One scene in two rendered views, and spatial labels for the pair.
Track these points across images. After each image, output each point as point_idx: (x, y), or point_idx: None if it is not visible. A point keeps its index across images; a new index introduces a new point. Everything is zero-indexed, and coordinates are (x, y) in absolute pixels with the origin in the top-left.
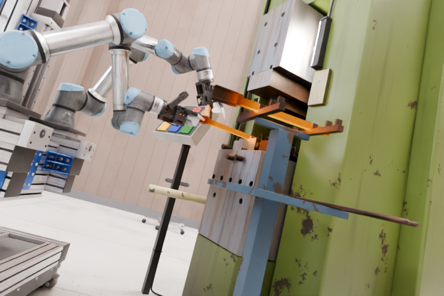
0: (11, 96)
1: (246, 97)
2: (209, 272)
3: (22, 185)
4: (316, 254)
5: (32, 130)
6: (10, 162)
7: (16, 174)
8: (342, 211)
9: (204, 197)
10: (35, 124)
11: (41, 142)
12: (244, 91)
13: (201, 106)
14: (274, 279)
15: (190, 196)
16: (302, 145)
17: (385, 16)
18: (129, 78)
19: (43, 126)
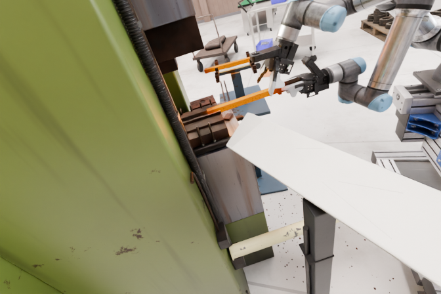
0: (434, 71)
1: (144, 69)
2: None
3: (402, 136)
4: None
5: (393, 90)
6: (396, 109)
7: (399, 123)
8: (222, 93)
9: (254, 238)
10: (394, 86)
11: (398, 104)
12: (147, 49)
13: (292, 130)
14: None
15: (277, 228)
16: (184, 96)
17: None
18: (382, 47)
19: (398, 91)
